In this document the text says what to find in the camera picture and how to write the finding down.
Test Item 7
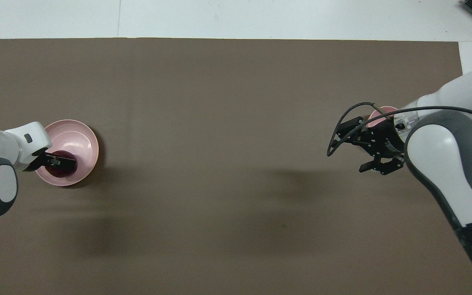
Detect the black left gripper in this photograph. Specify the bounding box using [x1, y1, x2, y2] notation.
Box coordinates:
[26, 148, 78, 172]

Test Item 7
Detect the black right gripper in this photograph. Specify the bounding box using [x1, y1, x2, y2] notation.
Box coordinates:
[331, 116, 407, 176]

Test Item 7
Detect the dark red apple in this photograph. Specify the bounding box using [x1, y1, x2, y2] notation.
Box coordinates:
[46, 150, 78, 179]

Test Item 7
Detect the pink plate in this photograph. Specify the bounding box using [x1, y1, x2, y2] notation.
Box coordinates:
[35, 119, 100, 187]

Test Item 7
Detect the pink bowl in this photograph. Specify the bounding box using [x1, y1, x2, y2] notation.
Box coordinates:
[367, 106, 400, 127]

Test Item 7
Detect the brown table mat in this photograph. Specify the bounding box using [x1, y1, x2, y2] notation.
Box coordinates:
[0, 38, 472, 295]

